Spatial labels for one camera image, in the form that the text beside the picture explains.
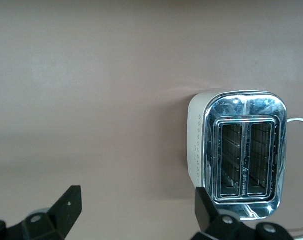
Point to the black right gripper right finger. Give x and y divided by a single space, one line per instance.
216 230

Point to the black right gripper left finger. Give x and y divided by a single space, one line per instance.
54 225

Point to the cream and chrome toaster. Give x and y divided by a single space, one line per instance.
241 107

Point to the brown table cover cloth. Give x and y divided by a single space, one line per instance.
91 75

